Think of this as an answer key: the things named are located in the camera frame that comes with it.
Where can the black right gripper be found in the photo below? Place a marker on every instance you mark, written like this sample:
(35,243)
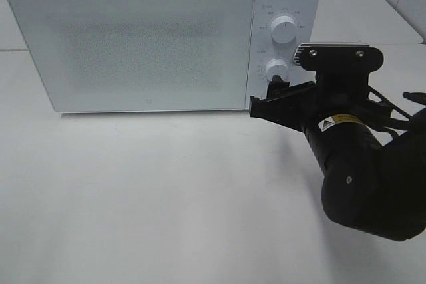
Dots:
(332,116)

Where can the white timer knob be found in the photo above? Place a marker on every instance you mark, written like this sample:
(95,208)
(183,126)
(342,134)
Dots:
(277,67)

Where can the white microwave door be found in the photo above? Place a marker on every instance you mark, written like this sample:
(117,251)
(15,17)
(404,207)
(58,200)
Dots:
(139,55)

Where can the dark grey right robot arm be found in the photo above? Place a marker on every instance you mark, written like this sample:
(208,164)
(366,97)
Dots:
(390,201)

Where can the white upper power knob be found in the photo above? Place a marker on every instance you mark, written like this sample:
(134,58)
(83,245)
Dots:
(283,28)

